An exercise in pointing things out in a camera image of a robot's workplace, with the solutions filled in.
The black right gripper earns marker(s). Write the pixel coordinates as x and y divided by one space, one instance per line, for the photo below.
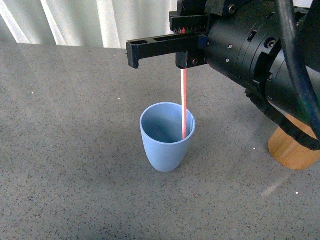
239 39

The bamboo chopstick holder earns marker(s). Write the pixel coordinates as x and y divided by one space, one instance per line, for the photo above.
289 153

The white curtain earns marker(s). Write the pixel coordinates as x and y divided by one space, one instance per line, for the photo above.
84 23

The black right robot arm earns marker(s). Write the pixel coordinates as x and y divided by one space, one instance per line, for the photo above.
294 82

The blue cup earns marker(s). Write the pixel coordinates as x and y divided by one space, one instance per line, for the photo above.
161 130

